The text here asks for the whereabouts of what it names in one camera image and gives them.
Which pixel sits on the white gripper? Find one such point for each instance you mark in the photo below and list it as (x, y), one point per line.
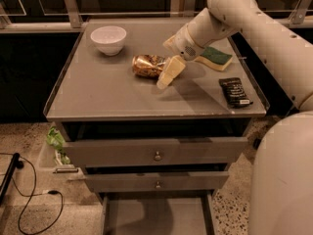
(181, 45)

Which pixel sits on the grey middle drawer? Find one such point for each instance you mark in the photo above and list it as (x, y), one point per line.
(149, 178)

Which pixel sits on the grey bottom drawer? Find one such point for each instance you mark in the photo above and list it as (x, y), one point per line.
(158, 213)

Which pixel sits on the crushed orange soda can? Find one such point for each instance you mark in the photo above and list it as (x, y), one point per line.
(149, 66)

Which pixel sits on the clear plastic bin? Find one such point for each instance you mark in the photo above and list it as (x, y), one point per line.
(52, 176)

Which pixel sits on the grey drawer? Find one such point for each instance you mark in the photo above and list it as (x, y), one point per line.
(158, 213)
(157, 142)
(149, 178)

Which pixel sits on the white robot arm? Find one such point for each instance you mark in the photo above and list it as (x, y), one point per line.
(281, 198)

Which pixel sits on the black snack packet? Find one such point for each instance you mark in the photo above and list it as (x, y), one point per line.
(234, 92)

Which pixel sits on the green and yellow sponge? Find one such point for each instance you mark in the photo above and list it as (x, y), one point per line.
(214, 59)

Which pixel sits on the white ceramic bowl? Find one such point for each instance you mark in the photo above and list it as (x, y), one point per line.
(109, 39)

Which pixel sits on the green plastic bag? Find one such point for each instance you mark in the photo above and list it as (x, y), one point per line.
(56, 141)

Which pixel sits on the black floor stand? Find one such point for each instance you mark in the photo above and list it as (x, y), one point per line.
(15, 163)

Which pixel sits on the black office chair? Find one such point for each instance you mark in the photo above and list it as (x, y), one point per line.
(256, 143)

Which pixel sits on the grey drawer cabinet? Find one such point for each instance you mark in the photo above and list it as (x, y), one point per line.
(96, 88)

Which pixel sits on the grey top drawer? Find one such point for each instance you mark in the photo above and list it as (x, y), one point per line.
(157, 142)

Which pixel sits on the metal railing bracket left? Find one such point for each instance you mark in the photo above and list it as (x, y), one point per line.
(73, 13)

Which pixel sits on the metal railing bracket right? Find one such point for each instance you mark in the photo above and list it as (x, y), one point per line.
(298, 14)

